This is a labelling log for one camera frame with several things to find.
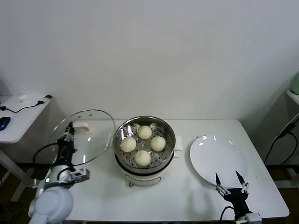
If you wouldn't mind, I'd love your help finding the white electric pot base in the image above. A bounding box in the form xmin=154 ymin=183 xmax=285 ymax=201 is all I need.
xmin=114 ymin=149 xmax=181 ymax=188

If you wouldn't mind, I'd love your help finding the glass pot lid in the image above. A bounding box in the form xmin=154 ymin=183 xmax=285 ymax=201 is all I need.
xmin=51 ymin=109 xmax=116 ymax=168

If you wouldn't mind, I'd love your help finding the black power cable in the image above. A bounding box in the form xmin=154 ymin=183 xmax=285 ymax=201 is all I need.
xmin=263 ymin=123 xmax=298 ymax=164

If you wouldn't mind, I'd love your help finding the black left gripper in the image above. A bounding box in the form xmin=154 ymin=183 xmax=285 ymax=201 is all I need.
xmin=57 ymin=122 xmax=78 ymax=165

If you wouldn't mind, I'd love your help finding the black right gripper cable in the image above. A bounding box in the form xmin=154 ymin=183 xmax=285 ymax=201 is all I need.
xmin=221 ymin=205 xmax=235 ymax=224

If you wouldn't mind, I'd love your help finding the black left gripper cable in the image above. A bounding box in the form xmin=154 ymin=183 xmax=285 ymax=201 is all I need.
xmin=32 ymin=142 xmax=62 ymax=165

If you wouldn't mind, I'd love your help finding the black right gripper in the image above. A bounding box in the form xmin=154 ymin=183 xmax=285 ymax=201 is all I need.
xmin=215 ymin=170 xmax=253 ymax=217

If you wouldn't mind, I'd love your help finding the white oval plate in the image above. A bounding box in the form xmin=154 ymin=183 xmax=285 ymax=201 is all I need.
xmin=186 ymin=135 xmax=249 ymax=188

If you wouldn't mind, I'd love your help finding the white steamed baozi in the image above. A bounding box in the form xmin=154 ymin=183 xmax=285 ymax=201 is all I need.
xmin=134 ymin=150 xmax=152 ymax=168
xmin=121 ymin=137 xmax=137 ymax=153
xmin=137 ymin=125 xmax=153 ymax=140
xmin=150 ymin=136 xmax=167 ymax=152

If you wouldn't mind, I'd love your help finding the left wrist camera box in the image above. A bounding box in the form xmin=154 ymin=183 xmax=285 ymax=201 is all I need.
xmin=70 ymin=168 xmax=91 ymax=185

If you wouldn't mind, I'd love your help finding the black adapter cable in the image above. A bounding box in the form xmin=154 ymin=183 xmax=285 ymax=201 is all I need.
xmin=0 ymin=95 xmax=52 ymax=113

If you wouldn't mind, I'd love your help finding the blue computer mouse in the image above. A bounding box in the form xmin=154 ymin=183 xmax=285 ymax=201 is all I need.
xmin=0 ymin=116 xmax=12 ymax=131

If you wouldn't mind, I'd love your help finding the white thin cable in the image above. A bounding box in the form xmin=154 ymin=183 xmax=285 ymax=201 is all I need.
xmin=286 ymin=114 xmax=299 ymax=131

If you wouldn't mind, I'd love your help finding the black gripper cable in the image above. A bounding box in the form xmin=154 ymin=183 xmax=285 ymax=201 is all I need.
xmin=32 ymin=142 xmax=62 ymax=165
xmin=221 ymin=205 xmax=235 ymax=224

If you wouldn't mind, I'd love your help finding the white shelf table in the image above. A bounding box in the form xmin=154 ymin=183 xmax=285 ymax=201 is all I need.
xmin=285 ymin=89 xmax=299 ymax=106

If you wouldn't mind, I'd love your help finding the white crumpled tissue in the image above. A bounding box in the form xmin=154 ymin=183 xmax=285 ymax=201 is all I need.
xmin=17 ymin=94 xmax=32 ymax=103

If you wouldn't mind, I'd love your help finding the white side table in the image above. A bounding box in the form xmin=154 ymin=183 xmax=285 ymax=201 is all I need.
xmin=0 ymin=95 xmax=53 ymax=203

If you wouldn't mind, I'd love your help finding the perforated steel steamer basket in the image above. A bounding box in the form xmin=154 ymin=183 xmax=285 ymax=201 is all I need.
xmin=106 ymin=115 xmax=183 ymax=175

